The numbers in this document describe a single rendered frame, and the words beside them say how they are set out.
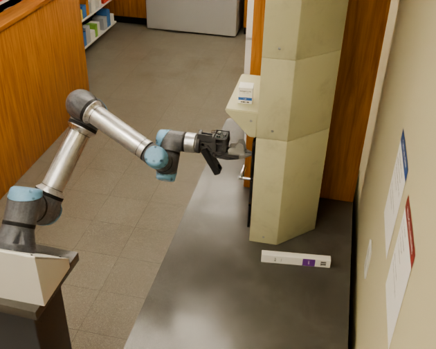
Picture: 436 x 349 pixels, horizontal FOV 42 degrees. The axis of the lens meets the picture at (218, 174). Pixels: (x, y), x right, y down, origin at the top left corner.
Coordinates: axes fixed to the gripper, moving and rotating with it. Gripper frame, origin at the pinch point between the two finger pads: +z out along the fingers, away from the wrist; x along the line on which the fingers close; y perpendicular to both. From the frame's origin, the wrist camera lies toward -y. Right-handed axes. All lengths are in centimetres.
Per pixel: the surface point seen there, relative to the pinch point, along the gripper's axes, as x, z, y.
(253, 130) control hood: -4.5, 1.4, 13.0
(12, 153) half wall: 135, -192, -107
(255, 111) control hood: -3.5, 1.3, 20.1
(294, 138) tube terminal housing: -2.2, 15.8, 10.7
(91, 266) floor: 60, -102, -131
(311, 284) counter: -23, 29, -37
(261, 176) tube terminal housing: -4.5, 5.6, -5.5
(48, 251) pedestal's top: -29, -72, -37
